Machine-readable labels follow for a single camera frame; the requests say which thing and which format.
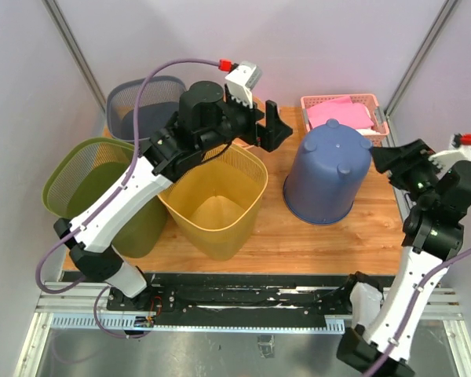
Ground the green mesh waste basket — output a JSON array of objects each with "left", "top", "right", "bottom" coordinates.
[{"left": 42, "top": 137, "right": 167, "bottom": 258}]

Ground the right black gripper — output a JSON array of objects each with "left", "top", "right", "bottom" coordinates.
[{"left": 368, "top": 137, "right": 444, "bottom": 206}]

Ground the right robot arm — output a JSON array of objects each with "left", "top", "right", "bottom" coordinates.
[{"left": 336, "top": 134, "right": 471, "bottom": 376}]

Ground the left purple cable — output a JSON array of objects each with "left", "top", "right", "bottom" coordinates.
[{"left": 35, "top": 57, "right": 236, "bottom": 341}]

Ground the grey mesh waste basket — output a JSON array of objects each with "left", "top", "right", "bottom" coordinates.
[{"left": 106, "top": 75, "right": 186, "bottom": 143}]

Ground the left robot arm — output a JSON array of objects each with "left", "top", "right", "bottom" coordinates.
[{"left": 53, "top": 81, "right": 293, "bottom": 311}]

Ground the white folded cloth in basket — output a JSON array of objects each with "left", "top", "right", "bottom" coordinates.
[{"left": 356, "top": 128, "right": 382, "bottom": 137}]

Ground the yellow slotted plastic basket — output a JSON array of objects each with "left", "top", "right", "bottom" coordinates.
[{"left": 159, "top": 145, "right": 268, "bottom": 261}]

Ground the blue plastic bucket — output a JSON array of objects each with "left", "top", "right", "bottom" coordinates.
[{"left": 283, "top": 119, "right": 373, "bottom": 225}]

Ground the pink plastic storage basket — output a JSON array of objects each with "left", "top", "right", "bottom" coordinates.
[{"left": 301, "top": 93, "right": 389, "bottom": 146}]

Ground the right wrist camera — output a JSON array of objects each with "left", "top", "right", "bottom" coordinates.
[{"left": 429, "top": 134, "right": 471, "bottom": 170}]

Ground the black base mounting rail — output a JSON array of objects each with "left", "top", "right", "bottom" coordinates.
[{"left": 60, "top": 270, "right": 385, "bottom": 329}]

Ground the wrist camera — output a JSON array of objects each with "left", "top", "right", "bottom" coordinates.
[
  {"left": 225, "top": 61, "right": 262, "bottom": 108},
  {"left": 429, "top": 134, "right": 471, "bottom": 170}
]

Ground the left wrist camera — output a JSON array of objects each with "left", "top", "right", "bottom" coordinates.
[{"left": 225, "top": 61, "right": 262, "bottom": 108}]

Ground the pink folded cloth in basket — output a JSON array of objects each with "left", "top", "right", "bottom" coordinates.
[{"left": 307, "top": 96, "right": 374, "bottom": 130}]

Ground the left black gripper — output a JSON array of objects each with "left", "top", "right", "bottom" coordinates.
[{"left": 199, "top": 86, "right": 293, "bottom": 154}]

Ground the orange plastic bucket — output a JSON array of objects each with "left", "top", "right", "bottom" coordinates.
[{"left": 236, "top": 97, "right": 265, "bottom": 150}]

